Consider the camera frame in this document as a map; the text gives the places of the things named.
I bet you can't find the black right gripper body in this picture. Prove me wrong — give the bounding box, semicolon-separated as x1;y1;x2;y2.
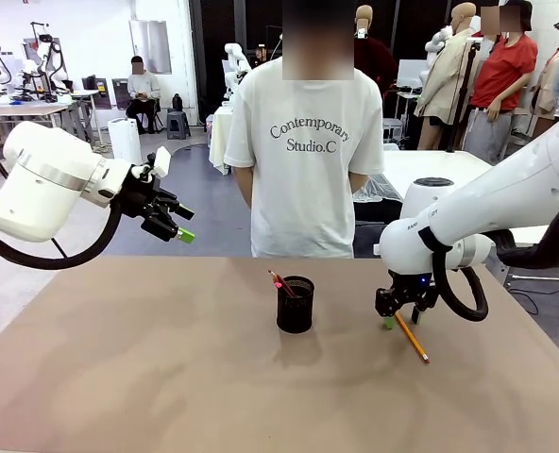
375;271;439;315

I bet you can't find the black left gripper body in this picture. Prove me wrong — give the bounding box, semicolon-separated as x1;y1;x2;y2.
118;163;165;223

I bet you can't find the yellow pencil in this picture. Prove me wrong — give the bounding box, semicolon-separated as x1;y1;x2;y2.
394;310;431;365

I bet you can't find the red-brown pen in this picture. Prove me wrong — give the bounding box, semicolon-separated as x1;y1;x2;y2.
267;270;291;293

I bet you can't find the person right forearm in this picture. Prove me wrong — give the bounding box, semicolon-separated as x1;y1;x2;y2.
233;167;255;211

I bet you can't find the black mesh pen holder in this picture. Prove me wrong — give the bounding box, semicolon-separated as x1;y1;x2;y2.
276;276;315;334

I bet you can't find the white air purifier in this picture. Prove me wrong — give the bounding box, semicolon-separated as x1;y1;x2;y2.
108;117;144;164

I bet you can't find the table with cream cloth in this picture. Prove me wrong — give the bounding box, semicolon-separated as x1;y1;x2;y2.
208;106;236;176

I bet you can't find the grey plastic stool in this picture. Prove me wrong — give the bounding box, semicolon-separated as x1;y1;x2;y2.
166;109;192;141

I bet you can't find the person in light sweatshirt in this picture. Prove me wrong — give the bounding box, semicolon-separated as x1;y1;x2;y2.
126;55;162;134

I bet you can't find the clear plastic bag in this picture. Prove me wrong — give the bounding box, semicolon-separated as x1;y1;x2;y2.
354;173;403;203

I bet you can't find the white top desk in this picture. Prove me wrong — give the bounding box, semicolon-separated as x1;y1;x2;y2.
69;89;106;147

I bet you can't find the person in white T-shirt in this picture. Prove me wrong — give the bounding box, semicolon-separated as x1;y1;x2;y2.
223;0;385;260

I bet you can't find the wooden top desk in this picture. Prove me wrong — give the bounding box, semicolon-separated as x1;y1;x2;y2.
0;104;73;143

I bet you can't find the white robot on cloth table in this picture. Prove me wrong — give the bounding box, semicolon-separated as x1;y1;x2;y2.
223;42;252;103

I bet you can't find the grey crate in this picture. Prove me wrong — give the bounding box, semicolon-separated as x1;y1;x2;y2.
383;117;403;143

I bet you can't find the mannequin in beige coat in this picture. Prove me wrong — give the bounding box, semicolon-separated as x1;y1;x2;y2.
414;2;483;151

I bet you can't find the white monitor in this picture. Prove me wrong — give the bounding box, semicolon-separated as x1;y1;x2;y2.
397;59;432;89

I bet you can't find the mannequin in dark red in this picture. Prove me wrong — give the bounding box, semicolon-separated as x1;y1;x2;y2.
353;4;399;95

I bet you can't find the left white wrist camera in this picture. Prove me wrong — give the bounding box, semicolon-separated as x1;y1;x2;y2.
143;146;172;180

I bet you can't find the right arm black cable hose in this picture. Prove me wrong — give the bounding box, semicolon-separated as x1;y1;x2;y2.
420;186;559;323

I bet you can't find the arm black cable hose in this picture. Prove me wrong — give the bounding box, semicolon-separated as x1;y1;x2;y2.
0;200;123;271
420;186;559;323

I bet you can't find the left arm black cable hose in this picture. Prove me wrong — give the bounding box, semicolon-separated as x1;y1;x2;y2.
0;200;123;271

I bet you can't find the silver wall panel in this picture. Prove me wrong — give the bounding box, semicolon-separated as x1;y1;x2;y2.
128;19;173;75

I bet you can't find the background robot with black frame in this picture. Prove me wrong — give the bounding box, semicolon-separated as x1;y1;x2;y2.
22;21;71;103

